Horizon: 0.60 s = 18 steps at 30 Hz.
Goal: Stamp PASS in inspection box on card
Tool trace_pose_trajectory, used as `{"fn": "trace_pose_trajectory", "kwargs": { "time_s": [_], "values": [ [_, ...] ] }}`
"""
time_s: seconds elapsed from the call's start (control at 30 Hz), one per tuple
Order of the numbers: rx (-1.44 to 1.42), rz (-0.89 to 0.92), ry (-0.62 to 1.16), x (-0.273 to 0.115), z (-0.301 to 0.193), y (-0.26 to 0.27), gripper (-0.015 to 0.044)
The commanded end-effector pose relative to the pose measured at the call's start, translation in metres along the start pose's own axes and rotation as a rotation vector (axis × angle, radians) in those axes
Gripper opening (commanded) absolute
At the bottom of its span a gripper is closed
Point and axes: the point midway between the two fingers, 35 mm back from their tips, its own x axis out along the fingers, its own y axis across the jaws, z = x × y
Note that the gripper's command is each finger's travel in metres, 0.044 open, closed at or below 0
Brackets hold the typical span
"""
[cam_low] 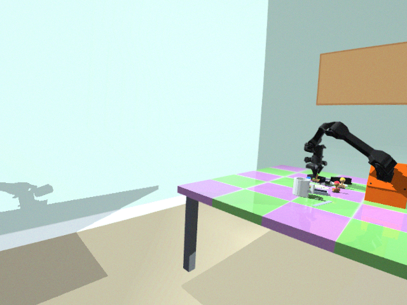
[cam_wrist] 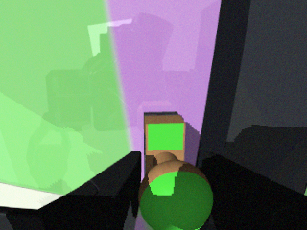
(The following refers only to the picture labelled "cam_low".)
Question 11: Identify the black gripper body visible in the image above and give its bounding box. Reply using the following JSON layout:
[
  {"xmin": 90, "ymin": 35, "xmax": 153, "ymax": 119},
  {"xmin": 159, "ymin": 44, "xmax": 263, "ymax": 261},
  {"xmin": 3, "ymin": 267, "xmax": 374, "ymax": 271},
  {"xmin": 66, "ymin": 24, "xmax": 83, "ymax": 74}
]
[{"xmin": 306, "ymin": 154, "xmax": 328, "ymax": 170}]

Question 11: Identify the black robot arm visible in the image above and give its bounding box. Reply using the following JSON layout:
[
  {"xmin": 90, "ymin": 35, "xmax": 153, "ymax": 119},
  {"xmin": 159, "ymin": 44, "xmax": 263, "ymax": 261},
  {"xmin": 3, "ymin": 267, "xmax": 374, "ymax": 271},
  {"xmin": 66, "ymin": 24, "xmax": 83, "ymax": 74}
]
[{"xmin": 305, "ymin": 121, "xmax": 397, "ymax": 182}]

